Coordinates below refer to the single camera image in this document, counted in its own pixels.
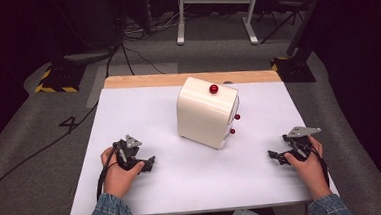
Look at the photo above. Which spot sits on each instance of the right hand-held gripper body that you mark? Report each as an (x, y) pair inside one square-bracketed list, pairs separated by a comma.
[(297, 142)]

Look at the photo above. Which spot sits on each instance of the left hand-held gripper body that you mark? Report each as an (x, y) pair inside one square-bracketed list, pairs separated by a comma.
[(128, 151)]

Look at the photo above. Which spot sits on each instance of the person's left hand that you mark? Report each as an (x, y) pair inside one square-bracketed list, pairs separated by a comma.
[(119, 178)]

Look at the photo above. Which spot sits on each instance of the person's right hand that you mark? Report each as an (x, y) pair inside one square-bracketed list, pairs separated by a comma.
[(309, 173)]

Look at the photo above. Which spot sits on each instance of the white table sheet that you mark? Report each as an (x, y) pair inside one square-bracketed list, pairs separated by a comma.
[(189, 177)]

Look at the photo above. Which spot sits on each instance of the cream cabinet with red knobs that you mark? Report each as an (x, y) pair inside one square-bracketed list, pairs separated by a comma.
[(202, 120)]

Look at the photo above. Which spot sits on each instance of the black yellow striped stand base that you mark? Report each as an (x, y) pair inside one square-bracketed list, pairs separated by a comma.
[(61, 78), (294, 69)]

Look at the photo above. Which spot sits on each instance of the wooden table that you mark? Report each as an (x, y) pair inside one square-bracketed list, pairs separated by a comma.
[(150, 80)]

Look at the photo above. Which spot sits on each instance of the black stand pole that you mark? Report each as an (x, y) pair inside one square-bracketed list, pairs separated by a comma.
[(306, 20)]

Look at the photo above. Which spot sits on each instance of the black tripod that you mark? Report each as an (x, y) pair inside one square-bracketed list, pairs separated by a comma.
[(281, 18)]

